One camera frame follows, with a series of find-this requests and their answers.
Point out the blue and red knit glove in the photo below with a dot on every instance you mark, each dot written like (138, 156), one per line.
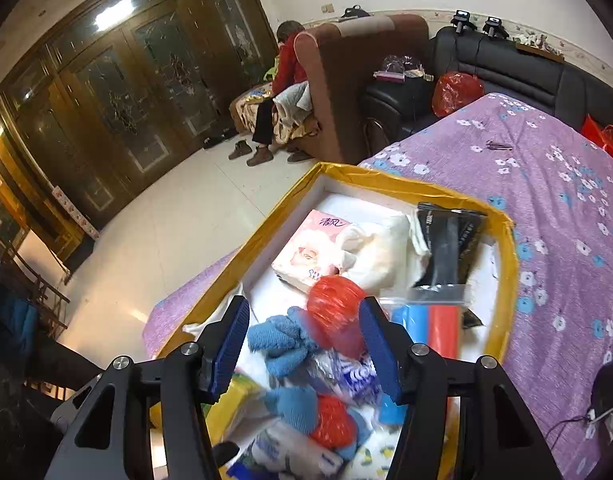
(296, 405)

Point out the black foil packet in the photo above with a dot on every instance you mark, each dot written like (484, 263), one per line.
(446, 250)

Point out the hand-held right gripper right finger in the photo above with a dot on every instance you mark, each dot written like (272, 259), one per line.
(379, 350)

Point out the black leather sofa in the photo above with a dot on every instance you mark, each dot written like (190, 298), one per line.
(511, 75)

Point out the black cylindrical motor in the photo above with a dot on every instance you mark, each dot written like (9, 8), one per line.
(611, 395)

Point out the brown armchair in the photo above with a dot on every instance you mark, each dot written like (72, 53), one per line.
(346, 85)

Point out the yellow cardboard box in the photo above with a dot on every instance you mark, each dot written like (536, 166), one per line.
(436, 192)

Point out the pack of coloured rolls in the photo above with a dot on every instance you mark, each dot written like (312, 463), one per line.
(441, 330)

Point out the white green tissue pack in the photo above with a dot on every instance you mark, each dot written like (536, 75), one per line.
(291, 447)

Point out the black slippers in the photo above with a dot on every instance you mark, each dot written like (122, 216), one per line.
(221, 139)

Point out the wall socket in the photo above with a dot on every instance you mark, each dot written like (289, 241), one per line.
(328, 8)

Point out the brown board with ornaments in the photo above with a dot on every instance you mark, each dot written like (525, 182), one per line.
(539, 49)

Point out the blue cloth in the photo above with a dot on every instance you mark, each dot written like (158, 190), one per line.
(19, 320)

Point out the blue white printed bag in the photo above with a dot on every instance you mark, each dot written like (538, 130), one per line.
(349, 377)

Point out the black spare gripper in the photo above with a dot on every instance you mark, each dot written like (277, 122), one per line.
(461, 21)
(493, 26)

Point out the yellow green packet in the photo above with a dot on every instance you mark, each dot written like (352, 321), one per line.
(231, 400)

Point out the red mesh sponge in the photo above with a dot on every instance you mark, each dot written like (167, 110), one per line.
(334, 315)

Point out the printed blanket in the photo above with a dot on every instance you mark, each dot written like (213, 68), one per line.
(246, 110)

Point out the dark wooden cabinet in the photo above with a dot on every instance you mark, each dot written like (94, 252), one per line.
(136, 85)

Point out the lemon print tissue pack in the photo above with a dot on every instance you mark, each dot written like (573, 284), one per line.
(361, 455)

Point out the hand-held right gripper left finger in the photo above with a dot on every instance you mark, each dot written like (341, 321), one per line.
(231, 345)

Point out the white cloth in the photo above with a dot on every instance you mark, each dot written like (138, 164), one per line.
(381, 255)

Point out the dark hair clip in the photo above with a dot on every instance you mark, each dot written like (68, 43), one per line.
(496, 147)

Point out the black bag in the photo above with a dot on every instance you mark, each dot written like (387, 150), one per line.
(354, 12)

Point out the wooden chair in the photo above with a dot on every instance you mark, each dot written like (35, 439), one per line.
(41, 290)

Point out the pink tissue pack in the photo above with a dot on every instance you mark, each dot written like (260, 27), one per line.
(311, 245)

